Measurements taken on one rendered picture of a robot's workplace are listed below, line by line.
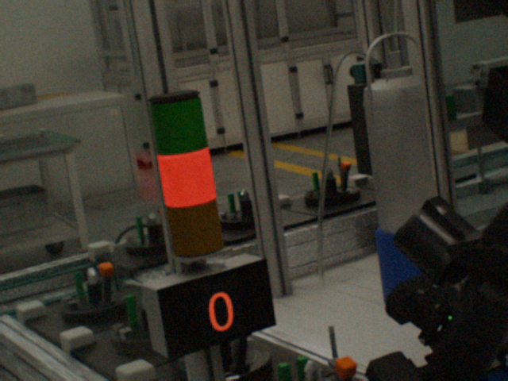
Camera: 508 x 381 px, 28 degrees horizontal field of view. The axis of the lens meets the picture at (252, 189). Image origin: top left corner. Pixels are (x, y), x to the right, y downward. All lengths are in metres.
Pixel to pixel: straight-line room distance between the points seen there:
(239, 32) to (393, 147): 0.41
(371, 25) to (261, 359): 1.02
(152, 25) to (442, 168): 0.45
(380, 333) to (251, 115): 0.53
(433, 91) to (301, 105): 9.24
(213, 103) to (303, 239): 7.84
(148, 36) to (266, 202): 1.19
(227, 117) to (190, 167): 9.25
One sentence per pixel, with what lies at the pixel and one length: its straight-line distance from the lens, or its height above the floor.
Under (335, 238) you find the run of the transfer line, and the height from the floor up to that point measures 0.92.
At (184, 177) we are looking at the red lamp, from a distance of 0.98.
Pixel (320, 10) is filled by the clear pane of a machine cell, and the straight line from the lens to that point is 10.60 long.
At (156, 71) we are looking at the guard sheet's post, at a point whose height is 1.44.
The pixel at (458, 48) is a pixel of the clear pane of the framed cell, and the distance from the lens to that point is 2.26.
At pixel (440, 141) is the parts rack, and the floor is 1.29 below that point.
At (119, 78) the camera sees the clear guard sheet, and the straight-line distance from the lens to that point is 1.00.
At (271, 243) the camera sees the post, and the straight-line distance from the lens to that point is 2.18.
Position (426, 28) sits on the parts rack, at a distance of 1.27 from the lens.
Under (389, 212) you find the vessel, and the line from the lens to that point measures 1.99.
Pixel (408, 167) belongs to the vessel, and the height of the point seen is 1.14.
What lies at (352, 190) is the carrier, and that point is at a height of 0.99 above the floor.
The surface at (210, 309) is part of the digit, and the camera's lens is 1.01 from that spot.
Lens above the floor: 1.50
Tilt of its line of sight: 11 degrees down
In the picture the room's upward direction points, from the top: 8 degrees counter-clockwise
